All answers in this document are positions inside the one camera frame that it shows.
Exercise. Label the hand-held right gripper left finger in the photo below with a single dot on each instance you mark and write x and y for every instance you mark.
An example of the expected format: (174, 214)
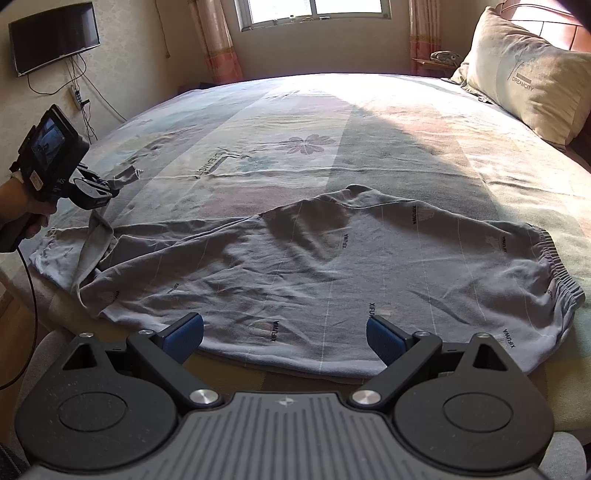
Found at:
(184, 334)

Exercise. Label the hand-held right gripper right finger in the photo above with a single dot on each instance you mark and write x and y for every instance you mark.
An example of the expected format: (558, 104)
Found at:
(383, 339)

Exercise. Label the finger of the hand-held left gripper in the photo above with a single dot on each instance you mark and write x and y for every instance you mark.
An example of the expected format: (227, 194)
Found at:
(104, 183)

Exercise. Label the grey printed pants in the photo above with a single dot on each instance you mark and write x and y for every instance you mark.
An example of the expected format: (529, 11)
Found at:
(323, 277)

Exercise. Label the person's left hand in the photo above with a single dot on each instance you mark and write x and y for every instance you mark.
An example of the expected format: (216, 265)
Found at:
(18, 205)

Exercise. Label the white power strip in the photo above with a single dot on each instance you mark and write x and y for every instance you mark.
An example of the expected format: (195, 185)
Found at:
(76, 96)

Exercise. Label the pink patterned curtain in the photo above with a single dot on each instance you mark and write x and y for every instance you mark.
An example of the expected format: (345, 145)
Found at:
(425, 32)
(217, 41)

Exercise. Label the bed with patchwork sheet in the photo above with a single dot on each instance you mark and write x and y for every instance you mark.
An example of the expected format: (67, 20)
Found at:
(369, 138)

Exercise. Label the person's grey trouser leg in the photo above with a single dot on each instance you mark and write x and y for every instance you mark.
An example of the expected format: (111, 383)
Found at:
(563, 457)

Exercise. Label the window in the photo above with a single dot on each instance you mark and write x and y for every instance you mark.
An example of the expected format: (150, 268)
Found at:
(314, 11)

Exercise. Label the wooden nightstand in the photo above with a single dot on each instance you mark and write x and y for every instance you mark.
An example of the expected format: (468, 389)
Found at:
(434, 65)

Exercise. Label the beige printed pillow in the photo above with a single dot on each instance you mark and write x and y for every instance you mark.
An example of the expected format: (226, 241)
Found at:
(526, 78)

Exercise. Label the wooden headboard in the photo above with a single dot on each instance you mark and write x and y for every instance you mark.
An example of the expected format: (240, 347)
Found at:
(554, 23)

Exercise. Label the wall television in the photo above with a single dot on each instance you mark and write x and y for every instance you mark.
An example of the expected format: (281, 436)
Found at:
(53, 39)

